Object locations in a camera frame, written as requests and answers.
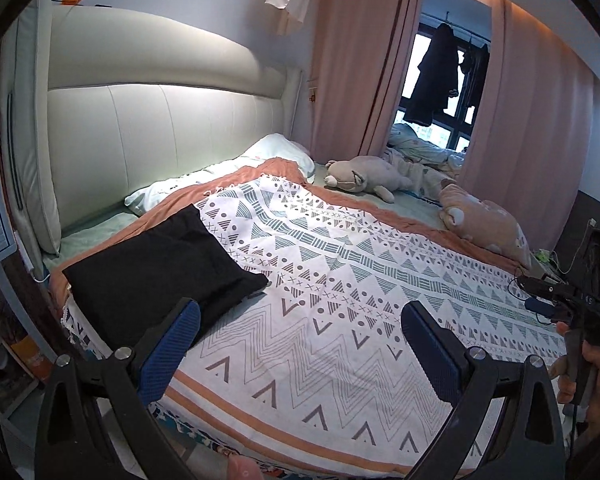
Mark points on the white patterned blanket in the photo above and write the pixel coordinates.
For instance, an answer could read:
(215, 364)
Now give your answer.
(330, 285)

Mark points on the window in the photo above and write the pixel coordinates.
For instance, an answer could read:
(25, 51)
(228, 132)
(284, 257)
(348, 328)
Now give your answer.
(412, 60)

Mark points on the black jacket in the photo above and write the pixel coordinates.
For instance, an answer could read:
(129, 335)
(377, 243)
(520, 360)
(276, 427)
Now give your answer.
(160, 270)

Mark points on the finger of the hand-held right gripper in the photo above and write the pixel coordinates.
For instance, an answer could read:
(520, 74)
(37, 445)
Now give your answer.
(540, 284)
(537, 304)

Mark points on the pink curtain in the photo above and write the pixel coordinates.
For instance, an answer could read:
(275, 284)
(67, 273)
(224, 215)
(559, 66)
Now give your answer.
(355, 60)
(530, 135)

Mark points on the grey plush toy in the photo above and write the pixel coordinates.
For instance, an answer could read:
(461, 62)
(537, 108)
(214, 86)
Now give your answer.
(365, 172)

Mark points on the pink printed pillow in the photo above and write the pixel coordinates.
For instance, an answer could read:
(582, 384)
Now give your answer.
(485, 220)

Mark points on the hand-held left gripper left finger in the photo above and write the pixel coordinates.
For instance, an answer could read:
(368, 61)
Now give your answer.
(170, 350)

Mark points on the hanging dark garment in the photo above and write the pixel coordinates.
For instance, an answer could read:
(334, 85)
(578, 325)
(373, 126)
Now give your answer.
(472, 80)

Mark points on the cream padded headboard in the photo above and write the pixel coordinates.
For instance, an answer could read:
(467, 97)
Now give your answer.
(155, 125)

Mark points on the orange box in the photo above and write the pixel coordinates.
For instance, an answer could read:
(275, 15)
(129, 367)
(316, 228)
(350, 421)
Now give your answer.
(30, 357)

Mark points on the green items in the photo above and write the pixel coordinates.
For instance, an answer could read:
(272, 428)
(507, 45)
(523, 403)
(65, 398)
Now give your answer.
(543, 256)

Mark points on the hanging black coat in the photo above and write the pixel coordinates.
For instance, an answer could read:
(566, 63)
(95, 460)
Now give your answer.
(432, 75)

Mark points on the floral quilt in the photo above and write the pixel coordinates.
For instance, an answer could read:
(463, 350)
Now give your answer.
(420, 152)

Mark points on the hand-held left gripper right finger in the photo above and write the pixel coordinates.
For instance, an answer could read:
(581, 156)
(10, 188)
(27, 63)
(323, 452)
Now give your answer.
(430, 355)

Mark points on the white pillow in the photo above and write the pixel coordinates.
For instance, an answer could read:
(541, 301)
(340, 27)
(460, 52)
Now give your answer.
(260, 155)

